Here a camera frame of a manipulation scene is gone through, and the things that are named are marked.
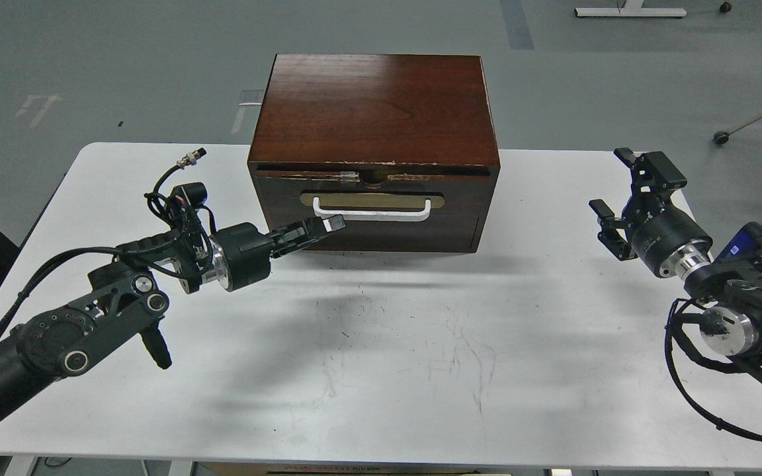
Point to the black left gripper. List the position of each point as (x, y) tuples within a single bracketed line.
[(242, 254)]

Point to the rolling chair leg with caster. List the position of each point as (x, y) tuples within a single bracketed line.
[(722, 136)]

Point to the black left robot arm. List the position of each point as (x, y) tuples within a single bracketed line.
[(125, 300)]

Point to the dark wooden cabinet box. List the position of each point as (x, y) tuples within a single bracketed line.
[(376, 114)]

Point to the white table base background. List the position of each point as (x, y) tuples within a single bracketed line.
[(630, 10)]

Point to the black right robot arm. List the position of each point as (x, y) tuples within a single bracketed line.
[(719, 325)]

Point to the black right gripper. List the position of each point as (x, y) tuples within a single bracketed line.
[(655, 228)]

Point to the wooden drawer with white handle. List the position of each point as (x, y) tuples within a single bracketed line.
[(430, 213)]

